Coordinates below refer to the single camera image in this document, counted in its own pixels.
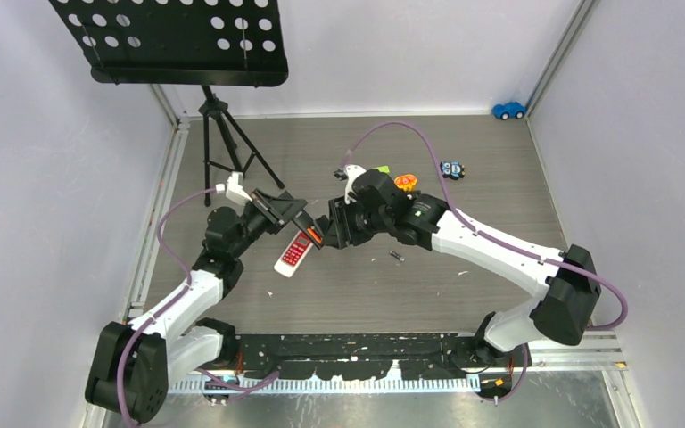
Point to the orange yellow toy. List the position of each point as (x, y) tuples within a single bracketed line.
[(406, 182)]

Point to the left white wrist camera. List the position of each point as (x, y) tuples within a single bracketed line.
[(233, 190)]

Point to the red and white remote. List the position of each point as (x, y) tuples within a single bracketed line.
[(294, 254)]

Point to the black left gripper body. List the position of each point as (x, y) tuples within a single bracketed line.
[(267, 222)]

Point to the black remote control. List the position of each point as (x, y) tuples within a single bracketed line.
[(314, 228)]

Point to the orange battery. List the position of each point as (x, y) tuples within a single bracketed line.
[(314, 235)]

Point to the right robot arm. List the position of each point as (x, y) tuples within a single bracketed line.
[(563, 293)]

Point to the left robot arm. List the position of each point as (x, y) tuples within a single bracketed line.
[(136, 362)]

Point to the black tripod music stand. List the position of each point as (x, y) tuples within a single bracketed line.
[(193, 43)]

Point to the blue toy car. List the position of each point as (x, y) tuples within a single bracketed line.
[(510, 110)]

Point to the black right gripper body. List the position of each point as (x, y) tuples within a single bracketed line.
[(353, 223)]

